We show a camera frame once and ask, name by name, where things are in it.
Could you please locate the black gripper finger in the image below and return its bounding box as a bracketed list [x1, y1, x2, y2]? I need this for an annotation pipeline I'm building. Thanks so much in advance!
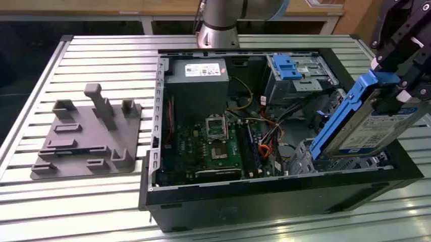
[369, 5, 428, 76]
[394, 25, 431, 103]

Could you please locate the hard disk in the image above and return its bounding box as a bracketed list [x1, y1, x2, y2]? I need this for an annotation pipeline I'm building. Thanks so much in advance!
[309, 69, 421, 161]

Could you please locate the metal disk bay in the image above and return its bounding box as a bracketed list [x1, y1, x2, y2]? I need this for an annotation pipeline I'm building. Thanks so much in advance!
[285, 140, 394, 175]

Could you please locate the brown wooden panel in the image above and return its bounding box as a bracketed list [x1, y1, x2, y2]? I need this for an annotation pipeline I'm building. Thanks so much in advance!
[332, 0, 386, 36]

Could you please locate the blue drive cage latch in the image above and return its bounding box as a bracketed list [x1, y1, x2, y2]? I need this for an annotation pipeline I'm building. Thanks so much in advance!
[272, 54, 302, 80]

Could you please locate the metal drive cage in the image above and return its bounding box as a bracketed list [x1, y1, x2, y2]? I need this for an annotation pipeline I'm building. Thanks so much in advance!
[264, 54, 340, 104]

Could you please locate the metal socket cover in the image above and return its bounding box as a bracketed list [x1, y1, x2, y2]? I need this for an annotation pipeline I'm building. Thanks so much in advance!
[204, 113, 229, 142]

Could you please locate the grey power supply unit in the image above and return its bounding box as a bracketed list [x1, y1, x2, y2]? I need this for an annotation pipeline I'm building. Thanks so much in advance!
[164, 58, 230, 127]

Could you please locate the CPU socket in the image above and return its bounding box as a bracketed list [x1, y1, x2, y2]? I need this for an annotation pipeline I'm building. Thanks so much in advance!
[208, 145, 230, 160]

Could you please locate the black open PC case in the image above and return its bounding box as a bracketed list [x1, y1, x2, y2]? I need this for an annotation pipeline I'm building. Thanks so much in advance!
[137, 47, 424, 234]

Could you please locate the black graphics card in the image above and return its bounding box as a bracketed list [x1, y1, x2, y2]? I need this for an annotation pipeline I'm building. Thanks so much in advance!
[193, 168, 242, 180]

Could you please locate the green motherboard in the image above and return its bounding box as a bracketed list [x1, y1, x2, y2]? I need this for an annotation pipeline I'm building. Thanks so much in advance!
[161, 110, 280, 180]

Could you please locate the wooden workbench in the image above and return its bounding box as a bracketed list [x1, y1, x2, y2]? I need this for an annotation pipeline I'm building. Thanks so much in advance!
[0, 0, 344, 16]

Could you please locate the grey plastic parts rack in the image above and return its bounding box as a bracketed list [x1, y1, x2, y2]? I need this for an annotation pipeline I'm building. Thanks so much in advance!
[29, 83, 143, 181]

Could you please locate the black sleeved wire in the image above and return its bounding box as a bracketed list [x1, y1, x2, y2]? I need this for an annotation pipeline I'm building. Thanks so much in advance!
[273, 87, 344, 126]

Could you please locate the yellow wire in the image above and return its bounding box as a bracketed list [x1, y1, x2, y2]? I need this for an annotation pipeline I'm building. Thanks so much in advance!
[225, 77, 253, 111]

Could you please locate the orange wire bundle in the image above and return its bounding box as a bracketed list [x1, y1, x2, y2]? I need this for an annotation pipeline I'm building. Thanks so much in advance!
[257, 120, 285, 160]

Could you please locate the red wire along case side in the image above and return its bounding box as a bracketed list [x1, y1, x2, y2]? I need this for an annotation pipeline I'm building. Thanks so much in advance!
[169, 97, 176, 133]

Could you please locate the white metal bench frame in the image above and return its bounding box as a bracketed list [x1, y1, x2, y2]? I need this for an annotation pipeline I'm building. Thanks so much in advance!
[0, 14, 338, 35]

